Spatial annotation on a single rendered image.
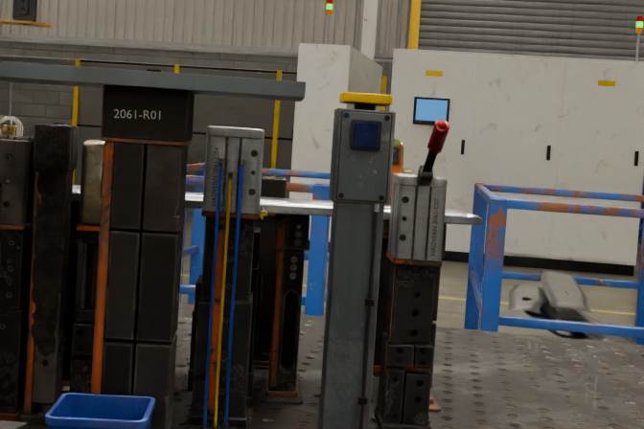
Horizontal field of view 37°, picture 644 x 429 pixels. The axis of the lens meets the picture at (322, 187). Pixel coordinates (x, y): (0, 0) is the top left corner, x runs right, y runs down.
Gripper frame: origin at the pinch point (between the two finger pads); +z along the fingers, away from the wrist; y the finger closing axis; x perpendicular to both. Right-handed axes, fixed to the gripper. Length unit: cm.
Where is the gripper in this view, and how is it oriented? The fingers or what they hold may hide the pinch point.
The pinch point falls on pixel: (25, 9)
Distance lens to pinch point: 161.3
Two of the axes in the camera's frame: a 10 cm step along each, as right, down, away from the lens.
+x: -9.9, -0.5, -1.4
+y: -1.4, -0.5, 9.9
